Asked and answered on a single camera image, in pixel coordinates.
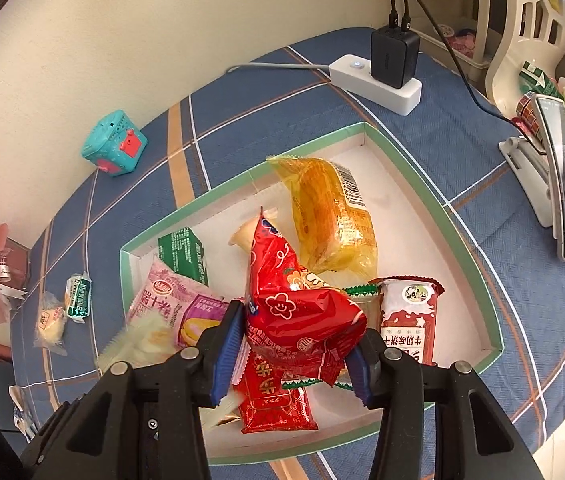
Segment round bun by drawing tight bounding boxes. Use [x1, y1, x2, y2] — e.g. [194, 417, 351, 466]
[33, 292, 68, 356]

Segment cream snack packet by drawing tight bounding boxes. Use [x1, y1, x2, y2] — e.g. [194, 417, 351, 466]
[96, 312, 243, 430]

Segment red long snack packet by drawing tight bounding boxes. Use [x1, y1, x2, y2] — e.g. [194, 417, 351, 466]
[236, 352, 319, 434]

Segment white phone stand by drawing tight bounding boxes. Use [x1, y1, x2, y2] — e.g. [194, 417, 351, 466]
[499, 136, 554, 228]

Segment white power strip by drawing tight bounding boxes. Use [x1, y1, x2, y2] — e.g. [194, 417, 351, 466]
[328, 54, 423, 116]

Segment white plastic chair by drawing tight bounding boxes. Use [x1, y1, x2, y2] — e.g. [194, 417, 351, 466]
[485, 0, 565, 118]

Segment green white snack packet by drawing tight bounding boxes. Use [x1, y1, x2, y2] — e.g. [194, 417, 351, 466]
[64, 273, 92, 323]

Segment teal toy box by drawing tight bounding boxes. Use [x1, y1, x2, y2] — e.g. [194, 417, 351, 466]
[81, 110, 148, 177]

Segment pink swiss roll snack packet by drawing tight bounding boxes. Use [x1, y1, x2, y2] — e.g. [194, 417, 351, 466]
[126, 257, 229, 348]

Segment clear wrapper at table edge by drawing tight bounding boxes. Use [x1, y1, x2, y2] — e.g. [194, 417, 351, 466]
[8, 385, 38, 443]

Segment dark green snack packet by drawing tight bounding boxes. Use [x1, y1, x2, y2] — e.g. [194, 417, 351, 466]
[158, 226, 209, 286]

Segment orange yellow cake packet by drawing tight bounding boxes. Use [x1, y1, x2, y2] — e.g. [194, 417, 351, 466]
[267, 155, 378, 280]

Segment black charger adapter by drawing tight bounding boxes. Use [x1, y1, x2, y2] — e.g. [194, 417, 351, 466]
[371, 26, 420, 89]

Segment red white milk snack packet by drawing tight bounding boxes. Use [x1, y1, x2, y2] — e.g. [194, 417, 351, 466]
[371, 275, 444, 365]

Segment black charger cable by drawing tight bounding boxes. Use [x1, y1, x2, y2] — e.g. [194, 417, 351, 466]
[388, 0, 565, 331]

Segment blue plaid tablecloth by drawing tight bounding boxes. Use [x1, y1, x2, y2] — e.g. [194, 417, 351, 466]
[10, 28, 565, 479]

